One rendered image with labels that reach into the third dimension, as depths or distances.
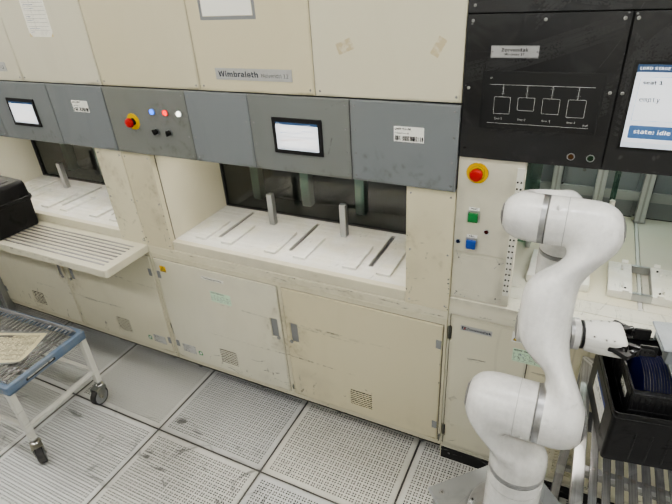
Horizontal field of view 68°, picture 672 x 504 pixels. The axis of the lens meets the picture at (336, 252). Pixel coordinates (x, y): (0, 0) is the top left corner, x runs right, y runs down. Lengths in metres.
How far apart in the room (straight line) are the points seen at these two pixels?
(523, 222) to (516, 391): 0.34
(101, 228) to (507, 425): 2.26
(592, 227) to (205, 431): 2.10
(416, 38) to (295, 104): 0.47
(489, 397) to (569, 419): 0.15
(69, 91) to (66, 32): 0.25
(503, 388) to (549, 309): 0.18
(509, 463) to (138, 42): 1.86
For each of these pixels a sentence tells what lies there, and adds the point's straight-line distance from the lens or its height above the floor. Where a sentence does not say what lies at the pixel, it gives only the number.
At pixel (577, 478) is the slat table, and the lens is 1.54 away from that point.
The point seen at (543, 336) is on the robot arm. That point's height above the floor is 1.29.
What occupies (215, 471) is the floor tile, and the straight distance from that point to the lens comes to 2.52.
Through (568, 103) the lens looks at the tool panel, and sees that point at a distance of 1.54.
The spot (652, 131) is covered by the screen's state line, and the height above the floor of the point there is 1.52.
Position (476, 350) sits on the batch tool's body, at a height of 0.65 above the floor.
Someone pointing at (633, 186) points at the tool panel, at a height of 1.01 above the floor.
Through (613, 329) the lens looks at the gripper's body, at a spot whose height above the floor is 1.08.
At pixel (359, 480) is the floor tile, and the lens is 2.38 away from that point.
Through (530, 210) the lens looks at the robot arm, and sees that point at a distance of 1.05.
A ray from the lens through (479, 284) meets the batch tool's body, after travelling 1.82.
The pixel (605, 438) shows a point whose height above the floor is 0.83.
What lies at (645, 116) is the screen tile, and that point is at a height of 1.55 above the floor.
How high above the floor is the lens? 1.94
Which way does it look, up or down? 30 degrees down
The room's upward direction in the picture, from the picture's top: 4 degrees counter-clockwise
